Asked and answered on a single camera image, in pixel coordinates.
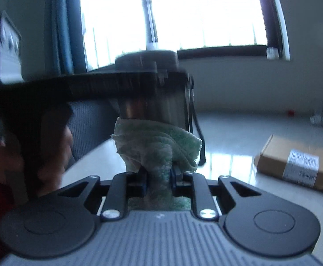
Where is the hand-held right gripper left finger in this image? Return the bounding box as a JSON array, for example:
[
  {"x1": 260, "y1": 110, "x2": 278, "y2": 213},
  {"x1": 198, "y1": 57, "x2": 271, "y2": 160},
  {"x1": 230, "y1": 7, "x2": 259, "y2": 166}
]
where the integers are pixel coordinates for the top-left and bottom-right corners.
[{"x1": 58, "y1": 168, "x2": 147, "y2": 222}]

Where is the grey fabric chair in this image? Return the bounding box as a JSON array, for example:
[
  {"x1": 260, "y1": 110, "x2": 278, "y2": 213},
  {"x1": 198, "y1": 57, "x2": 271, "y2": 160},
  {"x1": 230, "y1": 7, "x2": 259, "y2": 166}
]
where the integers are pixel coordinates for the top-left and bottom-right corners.
[{"x1": 67, "y1": 100, "x2": 121, "y2": 162}]

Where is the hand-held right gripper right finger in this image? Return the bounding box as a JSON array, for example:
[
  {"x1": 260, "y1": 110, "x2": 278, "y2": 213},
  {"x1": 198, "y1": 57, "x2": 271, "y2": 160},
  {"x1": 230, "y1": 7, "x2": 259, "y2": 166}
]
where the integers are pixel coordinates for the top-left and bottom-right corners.
[{"x1": 170, "y1": 168, "x2": 262, "y2": 221}]

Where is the flat cardboard box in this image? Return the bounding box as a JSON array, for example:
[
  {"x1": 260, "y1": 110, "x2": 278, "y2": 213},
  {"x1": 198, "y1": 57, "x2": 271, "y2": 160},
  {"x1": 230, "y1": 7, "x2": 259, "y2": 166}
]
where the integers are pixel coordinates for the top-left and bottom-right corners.
[{"x1": 254, "y1": 134, "x2": 323, "y2": 195}]

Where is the window with dark frame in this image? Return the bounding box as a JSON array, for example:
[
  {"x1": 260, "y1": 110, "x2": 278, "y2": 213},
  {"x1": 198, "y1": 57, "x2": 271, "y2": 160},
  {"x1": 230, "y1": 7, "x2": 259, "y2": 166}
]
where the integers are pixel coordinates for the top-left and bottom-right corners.
[{"x1": 78, "y1": 0, "x2": 291, "y2": 71}]

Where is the person's left hand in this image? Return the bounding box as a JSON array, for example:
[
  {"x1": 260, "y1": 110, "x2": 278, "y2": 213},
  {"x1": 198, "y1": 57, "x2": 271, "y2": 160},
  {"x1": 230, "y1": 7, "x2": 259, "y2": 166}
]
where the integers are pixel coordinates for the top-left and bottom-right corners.
[{"x1": 0, "y1": 125, "x2": 74, "y2": 203}]

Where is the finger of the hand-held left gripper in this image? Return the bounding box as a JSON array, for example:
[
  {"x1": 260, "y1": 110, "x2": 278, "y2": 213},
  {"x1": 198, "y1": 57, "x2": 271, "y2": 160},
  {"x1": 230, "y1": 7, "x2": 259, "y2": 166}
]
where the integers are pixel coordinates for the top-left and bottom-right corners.
[{"x1": 21, "y1": 70, "x2": 194, "y2": 101}]

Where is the light green towel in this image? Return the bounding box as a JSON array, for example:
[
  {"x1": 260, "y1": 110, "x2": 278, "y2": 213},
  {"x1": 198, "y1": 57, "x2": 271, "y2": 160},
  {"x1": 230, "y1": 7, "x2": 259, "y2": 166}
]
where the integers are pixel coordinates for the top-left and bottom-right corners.
[{"x1": 110, "y1": 116, "x2": 203, "y2": 211}]

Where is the blue curtain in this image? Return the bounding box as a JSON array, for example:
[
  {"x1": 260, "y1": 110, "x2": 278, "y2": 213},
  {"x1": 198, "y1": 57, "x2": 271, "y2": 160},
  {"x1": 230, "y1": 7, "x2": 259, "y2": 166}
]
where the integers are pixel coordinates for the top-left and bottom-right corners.
[{"x1": 44, "y1": 0, "x2": 88, "y2": 76}]

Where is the stainless steel thermos bottle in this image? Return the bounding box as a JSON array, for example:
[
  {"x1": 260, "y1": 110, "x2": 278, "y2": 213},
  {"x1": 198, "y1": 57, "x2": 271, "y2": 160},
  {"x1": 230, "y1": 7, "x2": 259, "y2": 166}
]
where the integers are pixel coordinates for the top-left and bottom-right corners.
[{"x1": 114, "y1": 49, "x2": 207, "y2": 166}]

